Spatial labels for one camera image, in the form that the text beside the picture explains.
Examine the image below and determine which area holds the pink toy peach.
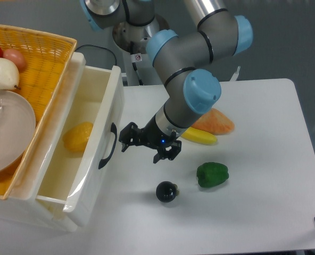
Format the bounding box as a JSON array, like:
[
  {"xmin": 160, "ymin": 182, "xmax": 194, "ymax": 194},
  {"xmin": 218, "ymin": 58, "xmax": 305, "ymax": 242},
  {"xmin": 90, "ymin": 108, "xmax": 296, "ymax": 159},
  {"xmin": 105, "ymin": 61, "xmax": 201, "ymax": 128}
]
[{"xmin": 3, "ymin": 48, "xmax": 27, "ymax": 72}]

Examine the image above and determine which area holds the white toy pear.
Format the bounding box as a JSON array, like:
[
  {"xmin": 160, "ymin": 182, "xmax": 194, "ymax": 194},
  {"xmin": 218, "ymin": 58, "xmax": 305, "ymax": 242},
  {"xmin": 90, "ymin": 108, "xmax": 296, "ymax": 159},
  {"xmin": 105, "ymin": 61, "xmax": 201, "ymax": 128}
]
[{"xmin": 0, "ymin": 58, "xmax": 21, "ymax": 90}]

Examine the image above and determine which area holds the orange fruit slice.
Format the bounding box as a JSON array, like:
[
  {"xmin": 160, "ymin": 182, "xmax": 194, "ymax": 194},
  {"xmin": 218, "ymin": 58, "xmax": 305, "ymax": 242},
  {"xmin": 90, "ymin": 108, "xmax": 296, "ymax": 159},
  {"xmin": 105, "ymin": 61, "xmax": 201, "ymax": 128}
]
[{"xmin": 192, "ymin": 108, "xmax": 235, "ymax": 135}]

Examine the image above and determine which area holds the black round mangosteen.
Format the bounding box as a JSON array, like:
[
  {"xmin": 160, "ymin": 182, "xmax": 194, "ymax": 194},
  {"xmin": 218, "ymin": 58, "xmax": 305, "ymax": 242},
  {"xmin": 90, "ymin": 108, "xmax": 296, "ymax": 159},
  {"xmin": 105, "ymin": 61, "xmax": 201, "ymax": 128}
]
[{"xmin": 155, "ymin": 181, "xmax": 179, "ymax": 203}]

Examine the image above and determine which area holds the yellow toy banana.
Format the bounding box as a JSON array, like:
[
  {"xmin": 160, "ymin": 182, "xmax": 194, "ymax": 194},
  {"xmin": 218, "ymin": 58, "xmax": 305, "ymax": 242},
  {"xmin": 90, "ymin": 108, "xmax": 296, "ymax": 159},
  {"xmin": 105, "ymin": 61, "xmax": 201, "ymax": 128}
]
[{"xmin": 181, "ymin": 127, "xmax": 217, "ymax": 146}]

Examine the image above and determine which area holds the yellow wicker basket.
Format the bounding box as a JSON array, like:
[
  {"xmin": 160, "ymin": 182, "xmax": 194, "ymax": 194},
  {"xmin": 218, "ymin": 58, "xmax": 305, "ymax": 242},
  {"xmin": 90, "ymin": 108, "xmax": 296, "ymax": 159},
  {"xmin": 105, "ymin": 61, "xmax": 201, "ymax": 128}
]
[{"xmin": 0, "ymin": 24, "xmax": 77, "ymax": 200}]

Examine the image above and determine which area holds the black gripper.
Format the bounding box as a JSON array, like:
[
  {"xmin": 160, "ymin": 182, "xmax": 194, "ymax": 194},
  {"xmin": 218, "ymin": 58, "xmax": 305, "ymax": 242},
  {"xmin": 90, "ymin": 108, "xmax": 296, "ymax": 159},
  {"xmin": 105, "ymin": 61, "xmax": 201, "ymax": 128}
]
[{"xmin": 119, "ymin": 115, "xmax": 182, "ymax": 164}]

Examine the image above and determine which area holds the yellow toy corn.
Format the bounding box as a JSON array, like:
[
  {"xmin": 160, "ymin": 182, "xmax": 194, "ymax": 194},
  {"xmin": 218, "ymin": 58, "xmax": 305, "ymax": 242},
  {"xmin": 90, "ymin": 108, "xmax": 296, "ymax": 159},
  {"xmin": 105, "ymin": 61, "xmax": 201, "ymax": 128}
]
[{"xmin": 62, "ymin": 122, "xmax": 94, "ymax": 152}]

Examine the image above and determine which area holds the green bell pepper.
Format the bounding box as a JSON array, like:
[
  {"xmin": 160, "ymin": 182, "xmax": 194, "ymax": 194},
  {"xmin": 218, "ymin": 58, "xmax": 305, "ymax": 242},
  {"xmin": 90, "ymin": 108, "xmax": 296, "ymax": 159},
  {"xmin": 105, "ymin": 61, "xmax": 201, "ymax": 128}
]
[{"xmin": 196, "ymin": 162, "xmax": 229, "ymax": 188}]

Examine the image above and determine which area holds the black cable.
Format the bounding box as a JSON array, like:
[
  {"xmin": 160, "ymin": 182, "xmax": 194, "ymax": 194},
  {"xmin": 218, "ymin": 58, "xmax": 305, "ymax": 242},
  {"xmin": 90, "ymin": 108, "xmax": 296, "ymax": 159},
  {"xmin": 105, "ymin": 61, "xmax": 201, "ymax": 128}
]
[{"xmin": 74, "ymin": 44, "xmax": 118, "ymax": 72}]

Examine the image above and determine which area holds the white top drawer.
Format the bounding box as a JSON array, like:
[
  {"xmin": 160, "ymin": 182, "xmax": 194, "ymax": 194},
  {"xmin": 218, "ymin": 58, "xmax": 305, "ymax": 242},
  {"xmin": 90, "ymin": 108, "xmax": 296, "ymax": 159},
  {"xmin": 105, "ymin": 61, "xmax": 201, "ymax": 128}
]
[{"xmin": 36, "ymin": 66, "xmax": 124, "ymax": 232}]

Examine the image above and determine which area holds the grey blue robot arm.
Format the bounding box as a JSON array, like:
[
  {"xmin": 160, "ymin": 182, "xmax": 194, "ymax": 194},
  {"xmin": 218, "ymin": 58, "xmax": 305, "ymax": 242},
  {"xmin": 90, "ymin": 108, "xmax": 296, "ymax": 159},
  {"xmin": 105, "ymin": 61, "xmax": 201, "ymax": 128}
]
[{"xmin": 80, "ymin": 1, "xmax": 253, "ymax": 162}]

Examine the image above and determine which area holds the beige plate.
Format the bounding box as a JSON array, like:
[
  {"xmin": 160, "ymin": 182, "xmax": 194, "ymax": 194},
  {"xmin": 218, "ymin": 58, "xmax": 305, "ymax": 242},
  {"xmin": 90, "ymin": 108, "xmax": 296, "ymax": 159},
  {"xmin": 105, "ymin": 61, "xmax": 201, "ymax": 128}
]
[{"xmin": 0, "ymin": 90, "xmax": 36, "ymax": 171}]

